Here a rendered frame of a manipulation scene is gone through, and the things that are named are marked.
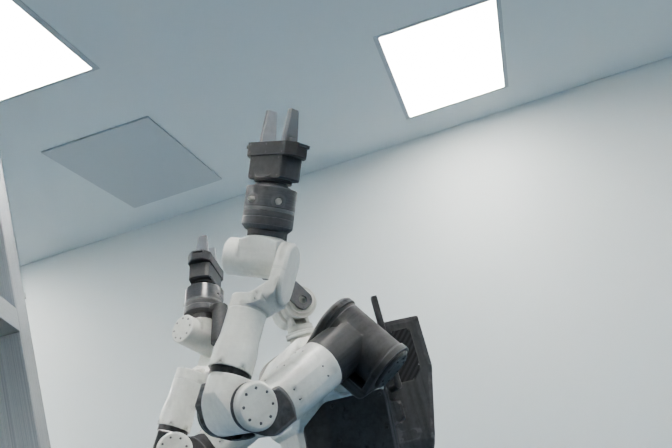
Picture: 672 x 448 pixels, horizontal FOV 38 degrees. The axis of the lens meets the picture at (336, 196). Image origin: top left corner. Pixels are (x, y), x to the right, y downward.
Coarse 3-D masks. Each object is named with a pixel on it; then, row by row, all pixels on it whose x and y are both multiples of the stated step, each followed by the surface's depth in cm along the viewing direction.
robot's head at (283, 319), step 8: (280, 312) 197; (288, 312) 194; (280, 320) 198; (288, 320) 196; (296, 320) 197; (304, 320) 196; (280, 328) 201; (288, 328) 195; (296, 328) 194; (304, 328) 194; (312, 328) 194
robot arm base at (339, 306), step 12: (348, 300) 175; (336, 312) 173; (324, 324) 172; (312, 336) 174; (396, 348) 170; (408, 348) 173; (384, 360) 168; (396, 360) 169; (372, 372) 169; (384, 372) 169; (396, 372) 175; (348, 384) 172; (360, 384) 172; (372, 384) 169; (384, 384) 174; (360, 396) 171
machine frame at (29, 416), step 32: (0, 160) 132; (0, 192) 127; (0, 224) 123; (0, 256) 122; (0, 288) 121; (0, 352) 118; (32, 352) 123; (0, 384) 117; (32, 384) 119; (0, 416) 116; (32, 416) 116
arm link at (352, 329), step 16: (336, 320) 172; (352, 320) 172; (368, 320) 173; (320, 336) 169; (336, 336) 169; (352, 336) 170; (368, 336) 171; (384, 336) 171; (336, 352) 167; (352, 352) 168; (368, 352) 169; (384, 352) 169; (352, 368) 169; (368, 368) 169
